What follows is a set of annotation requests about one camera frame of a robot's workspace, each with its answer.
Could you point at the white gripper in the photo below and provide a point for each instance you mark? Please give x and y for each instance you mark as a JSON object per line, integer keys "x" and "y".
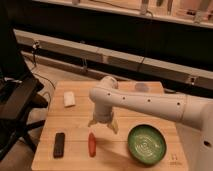
{"x": 104, "y": 114}

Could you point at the red orange pepper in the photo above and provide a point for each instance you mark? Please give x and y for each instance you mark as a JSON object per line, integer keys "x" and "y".
{"x": 92, "y": 145}

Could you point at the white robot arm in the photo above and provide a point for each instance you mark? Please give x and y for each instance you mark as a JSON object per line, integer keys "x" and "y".
{"x": 192, "y": 111}

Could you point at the white rectangular sponge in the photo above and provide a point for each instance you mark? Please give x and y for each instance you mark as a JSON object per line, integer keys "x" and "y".
{"x": 69, "y": 99}

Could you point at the black rectangular block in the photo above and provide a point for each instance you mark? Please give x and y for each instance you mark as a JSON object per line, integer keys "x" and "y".
{"x": 58, "y": 151}

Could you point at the green ceramic bowl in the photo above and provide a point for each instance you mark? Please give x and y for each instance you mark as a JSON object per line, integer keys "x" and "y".
{"x": 146, "y": 144}

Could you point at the white paper cup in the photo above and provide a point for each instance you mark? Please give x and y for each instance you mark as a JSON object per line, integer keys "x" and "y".
{"x": 142, "y": 87}

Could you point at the black office chair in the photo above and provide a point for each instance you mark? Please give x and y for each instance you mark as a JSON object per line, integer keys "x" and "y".
{"x": 18, "y": 93}

